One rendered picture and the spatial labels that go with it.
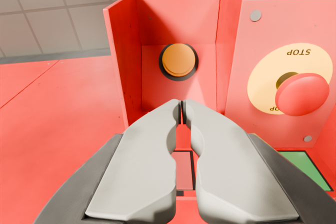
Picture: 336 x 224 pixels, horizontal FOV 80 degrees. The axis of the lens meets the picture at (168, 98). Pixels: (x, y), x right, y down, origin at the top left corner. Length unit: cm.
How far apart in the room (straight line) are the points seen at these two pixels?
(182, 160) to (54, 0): 96
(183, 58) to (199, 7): 6
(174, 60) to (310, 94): 13
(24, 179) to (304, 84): 46
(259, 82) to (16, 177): 45
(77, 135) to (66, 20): 68
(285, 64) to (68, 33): 100
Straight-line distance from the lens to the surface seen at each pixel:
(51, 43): 115
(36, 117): 64
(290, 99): 19
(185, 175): 21
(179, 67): 23
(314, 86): 19
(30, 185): 46
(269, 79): 20
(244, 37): 18
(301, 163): 26
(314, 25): 20
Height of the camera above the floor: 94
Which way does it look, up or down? 57 degrees down
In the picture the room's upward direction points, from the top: 177 degrees counter-clockwise
